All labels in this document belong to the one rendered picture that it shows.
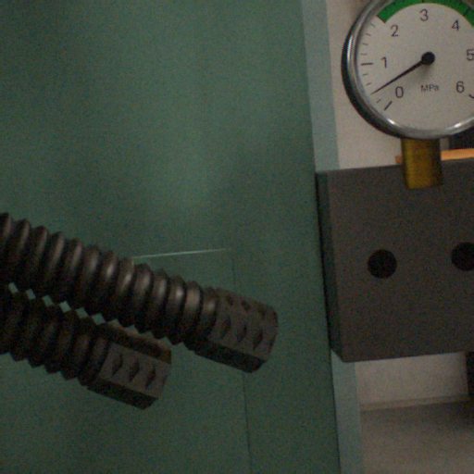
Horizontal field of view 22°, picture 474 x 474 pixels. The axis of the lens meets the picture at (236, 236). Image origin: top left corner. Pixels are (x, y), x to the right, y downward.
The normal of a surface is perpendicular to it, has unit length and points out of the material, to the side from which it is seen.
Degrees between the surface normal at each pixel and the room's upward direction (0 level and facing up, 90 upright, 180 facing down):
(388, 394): 90
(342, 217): 90
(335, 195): 90
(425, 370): 90
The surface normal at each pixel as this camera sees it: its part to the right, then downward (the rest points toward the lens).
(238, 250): 0.04, 0.05
